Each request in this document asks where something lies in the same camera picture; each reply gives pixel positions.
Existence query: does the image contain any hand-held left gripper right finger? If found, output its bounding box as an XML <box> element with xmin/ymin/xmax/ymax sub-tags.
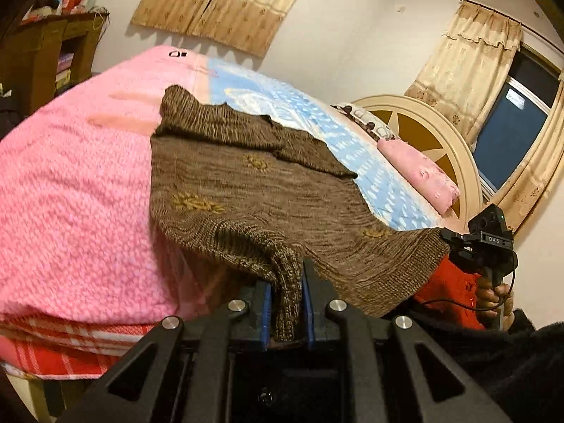
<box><xmin>302</xmin><ymin>258</ymin><xmax>514</xmax><ymax>423</ymax></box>

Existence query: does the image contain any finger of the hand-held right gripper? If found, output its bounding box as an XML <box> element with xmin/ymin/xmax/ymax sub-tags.
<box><xmin>441</xmin><ymin>228</ymin><xmax>468</xmax><ymax>255</ymax></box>

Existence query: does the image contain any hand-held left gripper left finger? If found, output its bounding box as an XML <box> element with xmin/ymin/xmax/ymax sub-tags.
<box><xmin>55</xmin><ymin>282</ymin><xmax>271</xmax><ymax>423</ymax></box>

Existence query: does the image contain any brown knit sweater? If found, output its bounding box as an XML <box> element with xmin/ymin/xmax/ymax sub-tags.
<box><xmin>150</xmin><ymin>85</ymin><xmax>450</xmax><ymax>342</ymax></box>

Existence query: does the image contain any pile of dark clothes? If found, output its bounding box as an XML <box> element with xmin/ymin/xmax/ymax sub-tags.
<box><xmin>32</xmin><ymin>0</ymin><xmax>63</xmax><ymax>17</ymax></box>

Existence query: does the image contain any person's right hand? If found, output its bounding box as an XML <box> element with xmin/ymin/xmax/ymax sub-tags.
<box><xmin>473</xmin><ymin>273</ymin><xmax>515</xmax><ymax>332</ymax></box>

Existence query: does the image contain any red knit top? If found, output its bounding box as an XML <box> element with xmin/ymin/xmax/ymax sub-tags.
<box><xmin>414</xmin><ymin>256</ymin><xmax>486</xmax><ymax>331</ymax></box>

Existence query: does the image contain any pink pillow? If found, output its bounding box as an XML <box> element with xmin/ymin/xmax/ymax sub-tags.
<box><xmin>376</xmin><ymin>139</ymin><xmax>461</xmax><ymax>216</ymax></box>

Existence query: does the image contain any cream wooden headboard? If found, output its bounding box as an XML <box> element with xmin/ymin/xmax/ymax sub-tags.
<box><xmin>352</xmin><ymin>94</ymin><xmax>484</xmax><ymax>235</ymax></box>

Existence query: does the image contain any dark window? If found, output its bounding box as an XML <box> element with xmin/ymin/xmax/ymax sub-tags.
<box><xmin>471</xmin><ymin>44</ymin><xmax>564</xmax><ymax>195</ymax></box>

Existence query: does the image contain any black fleece jacket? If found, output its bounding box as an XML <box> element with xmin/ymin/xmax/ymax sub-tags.
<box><xmin>382</xmin><ymin>302</ymin><xmax>564</xmax><ymax>423</ymax></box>

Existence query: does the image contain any patterned white pillow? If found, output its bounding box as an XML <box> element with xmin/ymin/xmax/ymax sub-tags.
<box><xmin>330</xmin><ymin>102</ymin><xmax>397</xmax><ymax>142</ymax></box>

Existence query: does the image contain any pink and blue printed blanket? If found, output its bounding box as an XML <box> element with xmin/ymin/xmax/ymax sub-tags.
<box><xmin>0</xmin><ymin>44</ymin><xmax>446</xmax><ymax>323</ymax></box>

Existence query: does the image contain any stack of books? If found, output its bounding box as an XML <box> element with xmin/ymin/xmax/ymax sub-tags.
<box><xmin>54</xmin><ymin>52</ymin><xmax>76</xmax><ymax>94</ymax></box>

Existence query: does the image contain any black bag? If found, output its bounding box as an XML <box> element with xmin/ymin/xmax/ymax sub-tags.
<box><xmin>0</xmin><ymin>92</ymin><xmax>28</xmax><ymax>142</ymax></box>

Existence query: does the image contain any brown wooden desk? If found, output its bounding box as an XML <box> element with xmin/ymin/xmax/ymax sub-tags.
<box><xmin>8</xmin><ymin>11</ymin><xmax>109</xmax><ymax>107</ymax></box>

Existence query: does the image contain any thin black cable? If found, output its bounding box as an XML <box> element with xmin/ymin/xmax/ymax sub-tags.
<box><xmin>412</xmin><ymin>269</ymin><xmax>518</xmax><ymax>319</ymax></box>

